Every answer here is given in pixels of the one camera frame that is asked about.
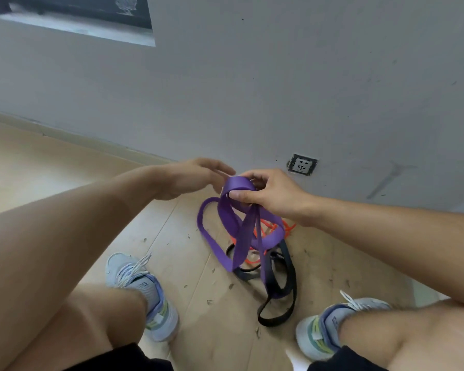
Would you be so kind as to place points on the person's right forearm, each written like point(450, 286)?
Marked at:
point(394, 231)

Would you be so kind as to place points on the orange resistance band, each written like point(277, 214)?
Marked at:
point(272, 227)

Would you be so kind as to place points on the person's black shorts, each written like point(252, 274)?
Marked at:
point(131, 361)

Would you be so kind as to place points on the person's left hand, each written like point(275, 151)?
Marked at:
point(181, 177)

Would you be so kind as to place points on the person's left leg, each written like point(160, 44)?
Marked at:
point(54, 328)

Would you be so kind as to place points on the black resistance band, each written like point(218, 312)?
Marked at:
point(278, 289)

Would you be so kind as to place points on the white wall power socket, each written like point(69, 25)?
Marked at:
point(302, 164)

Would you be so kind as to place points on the person's right leg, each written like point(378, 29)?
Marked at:
point(417, 336)

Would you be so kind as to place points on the person's left fingers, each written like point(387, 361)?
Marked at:
point(220, 171)

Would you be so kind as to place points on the person's left grey sneaker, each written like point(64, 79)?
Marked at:
point(147, 293)

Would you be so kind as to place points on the purple resistance band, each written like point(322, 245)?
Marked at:
point(241, 227)

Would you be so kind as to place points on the person's grey sneaker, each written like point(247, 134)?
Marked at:
point(332, 324)
point(147, 293)

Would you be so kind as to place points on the person's right hand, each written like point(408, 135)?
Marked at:
point(280, 195)

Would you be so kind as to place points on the person's left forearm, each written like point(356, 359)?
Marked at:
point(62, 220)

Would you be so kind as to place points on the person's leg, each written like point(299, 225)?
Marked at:
point(54, 328)
point(417, 336)

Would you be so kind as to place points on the person's right thumb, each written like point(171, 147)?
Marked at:
point(244, 195)

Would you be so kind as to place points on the dark framed wall picture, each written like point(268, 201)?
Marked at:
point(73, 15)

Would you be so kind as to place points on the white skirting board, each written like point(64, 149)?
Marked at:
point(69, 137)

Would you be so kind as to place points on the person's right grey sneaker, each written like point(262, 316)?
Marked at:
point(332, 324)

